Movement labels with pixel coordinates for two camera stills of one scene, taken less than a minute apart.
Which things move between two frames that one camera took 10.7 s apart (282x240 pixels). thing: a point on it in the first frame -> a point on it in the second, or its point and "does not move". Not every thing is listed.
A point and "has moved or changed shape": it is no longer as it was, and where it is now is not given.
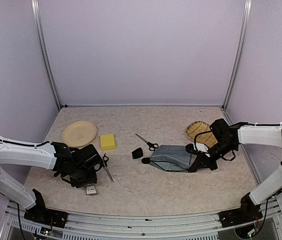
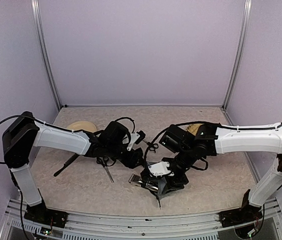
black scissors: (151, 146) does not move
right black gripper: (203, 161) -> (176, 183)
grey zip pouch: (171, 157) has moved or changed shape
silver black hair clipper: (91, 189) -> (136, 180)
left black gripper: (92, 180) -> (131, 161)
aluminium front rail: (17, 226) does not move
